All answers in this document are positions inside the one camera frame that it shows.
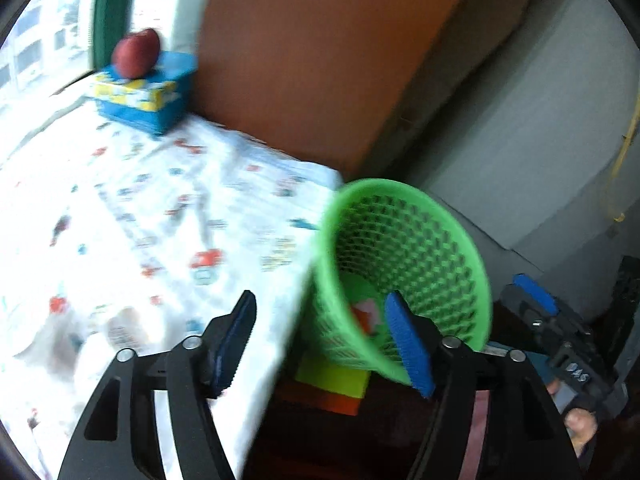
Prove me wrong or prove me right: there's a yellow orange box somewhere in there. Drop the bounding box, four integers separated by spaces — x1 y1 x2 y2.
295 352 371 417

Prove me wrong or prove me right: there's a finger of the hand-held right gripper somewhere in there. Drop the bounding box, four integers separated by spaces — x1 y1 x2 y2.
514 273 559 314

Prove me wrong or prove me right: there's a yellow cable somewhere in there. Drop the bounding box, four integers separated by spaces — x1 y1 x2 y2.
612 110 640 223

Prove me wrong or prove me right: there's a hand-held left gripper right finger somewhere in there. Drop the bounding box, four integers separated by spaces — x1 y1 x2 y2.
384 291 583 480

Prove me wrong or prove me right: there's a blue tissue box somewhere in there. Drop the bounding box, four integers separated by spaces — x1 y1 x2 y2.
94 51 198 136

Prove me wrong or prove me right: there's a green window frame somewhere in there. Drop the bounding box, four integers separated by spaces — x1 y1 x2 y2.
92 0 133 73

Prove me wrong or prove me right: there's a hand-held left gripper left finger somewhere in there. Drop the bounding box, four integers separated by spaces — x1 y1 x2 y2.
57 289 258 480

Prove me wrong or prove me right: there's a person's right hand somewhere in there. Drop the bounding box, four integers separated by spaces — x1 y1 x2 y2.
547 380 599 457

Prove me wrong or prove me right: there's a red white wrapper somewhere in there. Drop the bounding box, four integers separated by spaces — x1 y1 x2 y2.
350 296 388 336

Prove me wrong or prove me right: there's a green mesh basket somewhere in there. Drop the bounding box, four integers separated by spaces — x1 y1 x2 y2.
299 177 493 387

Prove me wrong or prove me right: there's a printed blanket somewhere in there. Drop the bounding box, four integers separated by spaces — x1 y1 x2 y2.
0 70 346 480

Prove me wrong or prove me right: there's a brown wooden board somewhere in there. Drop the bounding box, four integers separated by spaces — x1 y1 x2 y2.
197 0 488 176

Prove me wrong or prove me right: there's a red apple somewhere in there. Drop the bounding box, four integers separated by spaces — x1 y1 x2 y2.
111 29 161 80

